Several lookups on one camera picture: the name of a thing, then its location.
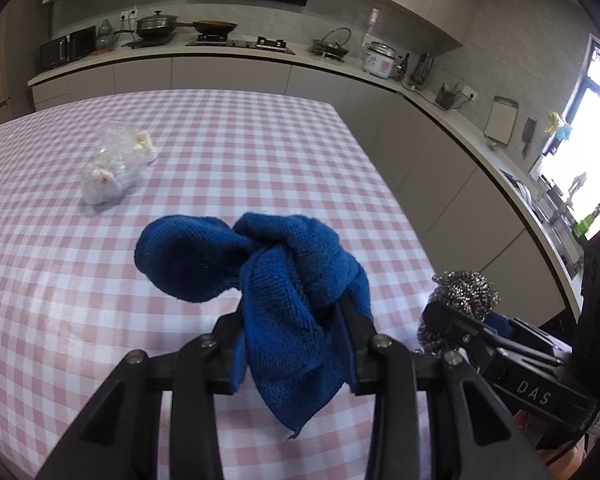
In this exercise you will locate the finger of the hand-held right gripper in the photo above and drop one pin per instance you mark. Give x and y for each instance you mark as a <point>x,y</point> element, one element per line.
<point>500,324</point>
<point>455,322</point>

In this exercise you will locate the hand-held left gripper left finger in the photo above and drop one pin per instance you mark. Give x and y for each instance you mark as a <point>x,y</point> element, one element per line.
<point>225,357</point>

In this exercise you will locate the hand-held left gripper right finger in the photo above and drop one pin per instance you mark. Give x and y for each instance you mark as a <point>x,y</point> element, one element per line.
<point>352,360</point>

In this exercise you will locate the steel wool scrubber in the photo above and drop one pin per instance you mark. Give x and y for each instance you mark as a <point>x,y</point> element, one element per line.
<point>465,290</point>

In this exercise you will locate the blue microfibre cloth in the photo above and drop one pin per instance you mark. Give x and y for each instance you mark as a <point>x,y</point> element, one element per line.
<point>290,310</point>

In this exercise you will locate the person's right hand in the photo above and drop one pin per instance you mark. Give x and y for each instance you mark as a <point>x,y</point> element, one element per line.
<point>562,467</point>

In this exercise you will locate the green sponge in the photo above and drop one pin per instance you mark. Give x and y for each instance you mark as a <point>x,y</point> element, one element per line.
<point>584,225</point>

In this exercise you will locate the black cleaver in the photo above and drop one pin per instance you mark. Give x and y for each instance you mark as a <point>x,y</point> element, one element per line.
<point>529,135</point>

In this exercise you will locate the pink checkered tablecloth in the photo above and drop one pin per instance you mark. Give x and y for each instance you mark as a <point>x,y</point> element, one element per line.
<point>230,160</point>

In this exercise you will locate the light blue hanging cloth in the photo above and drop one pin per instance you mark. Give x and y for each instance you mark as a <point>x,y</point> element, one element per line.
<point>564,133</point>

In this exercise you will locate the white cutting board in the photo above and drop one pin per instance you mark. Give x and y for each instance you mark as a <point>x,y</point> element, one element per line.
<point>501,120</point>

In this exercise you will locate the yellow hanging cloth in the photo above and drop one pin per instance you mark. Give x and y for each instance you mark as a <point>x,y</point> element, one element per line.
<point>554,121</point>

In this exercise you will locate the kitchen window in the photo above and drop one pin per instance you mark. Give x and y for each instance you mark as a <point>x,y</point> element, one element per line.
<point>595,135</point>

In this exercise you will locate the clear plastic bag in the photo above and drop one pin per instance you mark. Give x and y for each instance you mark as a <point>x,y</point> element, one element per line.
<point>110,170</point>

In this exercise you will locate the dark utensil holder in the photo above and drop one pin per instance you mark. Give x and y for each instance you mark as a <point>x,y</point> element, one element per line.
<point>447,97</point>

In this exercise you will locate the dark glass bottle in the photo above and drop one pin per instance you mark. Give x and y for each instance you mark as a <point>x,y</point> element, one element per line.
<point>403,67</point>

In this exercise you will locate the white rice cooker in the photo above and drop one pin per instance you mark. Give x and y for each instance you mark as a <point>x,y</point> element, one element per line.
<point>379,60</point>

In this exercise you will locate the black gas stove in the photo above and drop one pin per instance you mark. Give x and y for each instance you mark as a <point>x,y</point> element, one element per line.
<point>240,45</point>

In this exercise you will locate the black induction cooker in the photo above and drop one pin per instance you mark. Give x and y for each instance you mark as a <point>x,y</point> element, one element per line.
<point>147,42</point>

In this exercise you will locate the black frying pan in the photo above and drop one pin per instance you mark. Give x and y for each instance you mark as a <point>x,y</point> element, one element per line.
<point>215,26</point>

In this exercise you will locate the lidded grey cooking pot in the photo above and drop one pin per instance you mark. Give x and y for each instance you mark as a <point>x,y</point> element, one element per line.
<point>156,25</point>

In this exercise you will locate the green ceramic vase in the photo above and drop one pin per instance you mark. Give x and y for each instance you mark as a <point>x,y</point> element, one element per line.
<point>105,37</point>

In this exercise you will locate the black toaster oven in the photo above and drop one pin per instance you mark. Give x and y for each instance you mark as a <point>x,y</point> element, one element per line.
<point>82,44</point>

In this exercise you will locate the black microwave oven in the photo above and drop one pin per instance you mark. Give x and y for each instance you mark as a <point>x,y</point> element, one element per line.
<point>55,54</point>

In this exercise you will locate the white wall socket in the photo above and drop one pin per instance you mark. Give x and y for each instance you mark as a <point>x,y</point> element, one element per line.
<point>129,13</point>
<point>470,94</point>

